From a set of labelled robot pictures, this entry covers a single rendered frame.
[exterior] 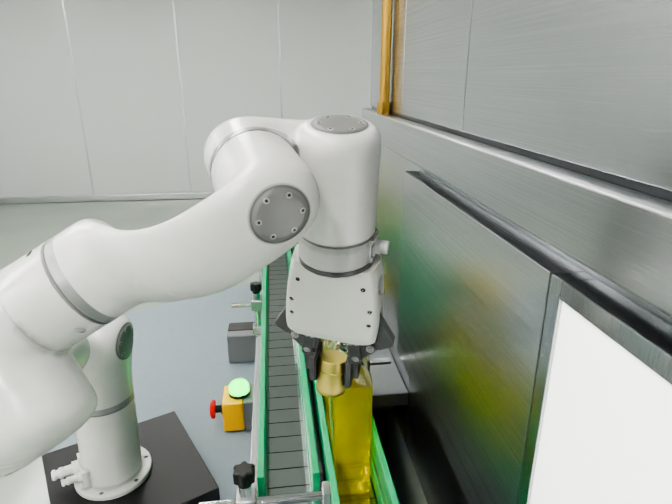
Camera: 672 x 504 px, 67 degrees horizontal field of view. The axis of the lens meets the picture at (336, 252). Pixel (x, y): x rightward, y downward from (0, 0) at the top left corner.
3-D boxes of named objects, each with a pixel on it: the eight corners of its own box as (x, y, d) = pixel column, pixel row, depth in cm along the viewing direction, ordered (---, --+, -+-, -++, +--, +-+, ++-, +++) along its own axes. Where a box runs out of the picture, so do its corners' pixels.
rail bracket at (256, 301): (264, 337, 121) (261, 285, 117) (233, 338, 121) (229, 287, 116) (264, 329, 125) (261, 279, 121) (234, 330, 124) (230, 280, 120)
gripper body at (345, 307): (393, 233, 52) (385, 317, 58) (298, 219, 54) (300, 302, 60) (380, 273, 46) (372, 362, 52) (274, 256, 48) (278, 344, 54)
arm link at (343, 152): (211, 149, 37) (195, 111, 44) (225, 269, 42) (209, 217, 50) (398, 129, 41) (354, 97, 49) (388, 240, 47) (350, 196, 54)
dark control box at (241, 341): (259, 362, 134) (257, 334, 131) (228, 364, 133) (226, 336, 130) (259, 347, 141) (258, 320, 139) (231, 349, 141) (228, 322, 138)
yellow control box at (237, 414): (257, 431, 108) (255, 402, 106) (221, 434, 107) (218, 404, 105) (257, 410, 115) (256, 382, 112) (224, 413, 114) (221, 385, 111)
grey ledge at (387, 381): (406, 432, 102) (409, 384, 99) (364, 436, 101) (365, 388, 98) (342, 267, 192) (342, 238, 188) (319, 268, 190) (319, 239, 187)
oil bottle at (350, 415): (370, 493, 75) (374, 369, 68) (333, 497, 75) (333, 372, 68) (363, 466, 81) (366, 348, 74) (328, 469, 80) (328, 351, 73)
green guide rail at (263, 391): (266, 523, 70) (264, 477, 67) (259, 524, 70) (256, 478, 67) (268, 209, 234) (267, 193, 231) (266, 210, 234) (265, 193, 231)
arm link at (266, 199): (115, 284, 48) (300, 167, 49) (116, 379, 38) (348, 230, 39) (47, 222, 43) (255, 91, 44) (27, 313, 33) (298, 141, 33)
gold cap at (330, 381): (341, 400, 58) (345, 366, 56) (312, 393, 58) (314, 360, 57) (348, 384, 61) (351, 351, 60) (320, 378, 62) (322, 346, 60)
